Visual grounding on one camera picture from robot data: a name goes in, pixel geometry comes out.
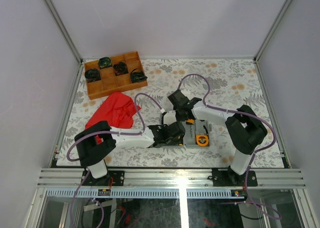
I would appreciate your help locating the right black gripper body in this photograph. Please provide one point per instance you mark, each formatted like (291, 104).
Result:
(179, 116)

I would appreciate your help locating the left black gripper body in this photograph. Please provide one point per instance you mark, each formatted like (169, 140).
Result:
(172, 143)

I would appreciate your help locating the grey plastic tool case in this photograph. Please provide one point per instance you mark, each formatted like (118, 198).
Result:
(200, 127)

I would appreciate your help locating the orange tape measure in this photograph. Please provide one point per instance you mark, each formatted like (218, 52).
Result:
(202, 140)

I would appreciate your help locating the black hex key set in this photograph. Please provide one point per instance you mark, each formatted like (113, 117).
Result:
(190, 122)

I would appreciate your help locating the black yellow screwdriver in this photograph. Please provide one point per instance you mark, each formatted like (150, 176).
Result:
(180, 143)

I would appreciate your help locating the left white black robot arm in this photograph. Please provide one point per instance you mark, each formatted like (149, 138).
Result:
(97, 141)

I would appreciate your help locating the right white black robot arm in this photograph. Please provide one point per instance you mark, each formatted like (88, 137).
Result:
(245, 129)

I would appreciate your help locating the floral table mat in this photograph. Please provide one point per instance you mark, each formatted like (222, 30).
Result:
(228, 83)

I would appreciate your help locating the red cloth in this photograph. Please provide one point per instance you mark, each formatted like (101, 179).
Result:
(118, 110)

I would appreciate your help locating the wooden compartment tray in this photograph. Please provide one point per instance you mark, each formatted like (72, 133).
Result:
(112, 81)

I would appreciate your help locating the aluminium mounting rail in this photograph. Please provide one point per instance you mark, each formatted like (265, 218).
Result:
(172, 178)

